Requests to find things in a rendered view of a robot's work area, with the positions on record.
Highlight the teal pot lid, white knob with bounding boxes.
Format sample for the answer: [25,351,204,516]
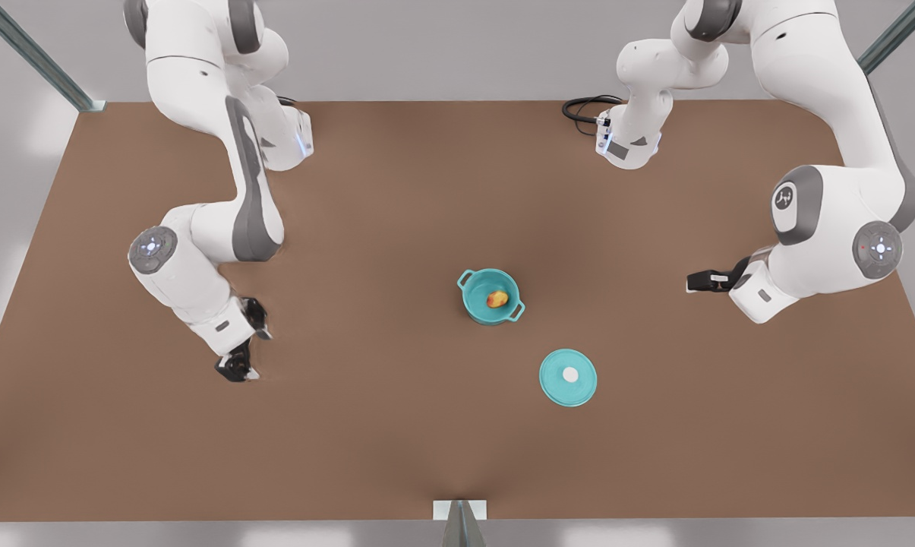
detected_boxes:
[539,349,599,408]

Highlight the teal pot with handles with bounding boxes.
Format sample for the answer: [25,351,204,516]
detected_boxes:
[457,268,526,327]

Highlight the silver frame post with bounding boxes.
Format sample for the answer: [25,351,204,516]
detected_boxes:
[433,499,488,547]
[857,0,915,76]
[0,0,108,113]

